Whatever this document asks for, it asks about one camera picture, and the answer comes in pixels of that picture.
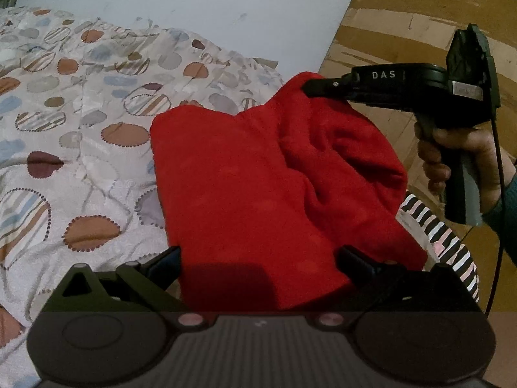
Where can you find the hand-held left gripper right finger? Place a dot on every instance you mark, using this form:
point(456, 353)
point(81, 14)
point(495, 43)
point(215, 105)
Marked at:
point(349, 256)

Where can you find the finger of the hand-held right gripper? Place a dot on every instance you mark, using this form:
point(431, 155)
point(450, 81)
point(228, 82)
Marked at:
point(323, 87)

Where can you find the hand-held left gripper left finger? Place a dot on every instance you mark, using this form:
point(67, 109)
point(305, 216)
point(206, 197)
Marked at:
point(167, 260)

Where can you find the black white striped garment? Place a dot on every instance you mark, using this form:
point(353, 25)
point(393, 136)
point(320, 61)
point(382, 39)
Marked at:
point(444, 242)

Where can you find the red fleece garment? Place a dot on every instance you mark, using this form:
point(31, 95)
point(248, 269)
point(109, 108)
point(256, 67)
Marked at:
point(258, 194)

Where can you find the person's right forearm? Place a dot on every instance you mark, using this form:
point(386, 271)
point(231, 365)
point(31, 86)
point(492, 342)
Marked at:
point(505, 210)

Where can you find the person's right hand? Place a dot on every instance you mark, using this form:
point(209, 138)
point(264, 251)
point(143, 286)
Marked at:
point(480, 157)

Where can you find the brown wooden cabinet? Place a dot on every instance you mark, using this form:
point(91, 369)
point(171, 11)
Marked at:
point(404, 28)

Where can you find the dotted pattern bed blanket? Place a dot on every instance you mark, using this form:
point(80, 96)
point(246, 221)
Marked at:
point(80, 149)

